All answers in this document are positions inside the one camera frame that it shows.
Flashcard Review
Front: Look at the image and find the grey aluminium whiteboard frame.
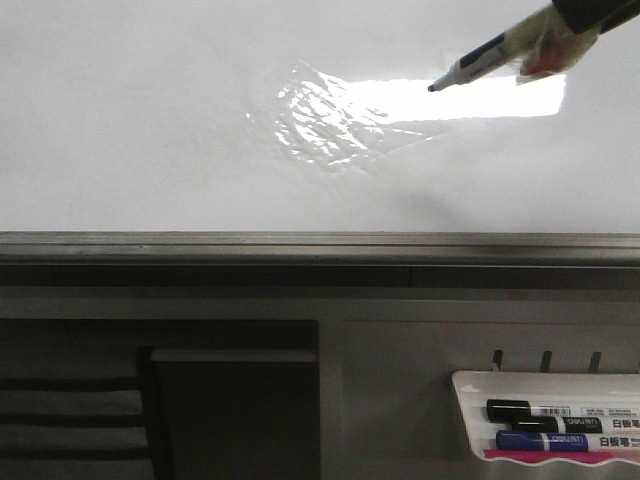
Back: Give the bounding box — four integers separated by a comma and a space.
1, 231, 639, 290

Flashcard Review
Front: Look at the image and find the white whiteboard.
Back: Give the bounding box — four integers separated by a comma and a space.
1, 1, 639, 233

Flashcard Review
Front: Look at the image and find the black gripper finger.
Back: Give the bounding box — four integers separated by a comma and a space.
552, 0, 639, 34

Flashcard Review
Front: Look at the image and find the black capped marker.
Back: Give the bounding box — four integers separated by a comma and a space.
486, 399, 639, 422
511, 416, 639, 434

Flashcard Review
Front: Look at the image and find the blue capped marker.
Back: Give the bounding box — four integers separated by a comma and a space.
496, 430, 639, 454

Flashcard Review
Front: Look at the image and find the black capped marker upper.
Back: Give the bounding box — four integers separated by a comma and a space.
486, 399, 639, 422

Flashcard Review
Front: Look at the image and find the black taped whiteboard marker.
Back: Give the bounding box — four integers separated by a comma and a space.
427, 3, 601, 94

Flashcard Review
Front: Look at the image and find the black capped marker middle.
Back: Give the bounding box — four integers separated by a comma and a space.
511, 416, 639, 434

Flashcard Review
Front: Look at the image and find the black hook left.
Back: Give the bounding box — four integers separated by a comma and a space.
491, 349, 503, 372

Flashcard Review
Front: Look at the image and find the black hook right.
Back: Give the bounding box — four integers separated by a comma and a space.
588, 351, 602, 374

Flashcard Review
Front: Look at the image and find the black hook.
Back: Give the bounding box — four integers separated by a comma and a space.
539, 350, 553, 373
588, 351, 602, 374
491, 349, 503, 372

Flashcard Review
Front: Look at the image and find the white marker tray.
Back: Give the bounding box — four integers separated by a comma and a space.
451, 371, 639, 479

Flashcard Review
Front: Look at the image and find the black hook middle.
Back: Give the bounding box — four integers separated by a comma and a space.
539, 350, 553, 373

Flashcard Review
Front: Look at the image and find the black slatted chair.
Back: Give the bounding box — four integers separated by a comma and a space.
1, 346, 176, 479

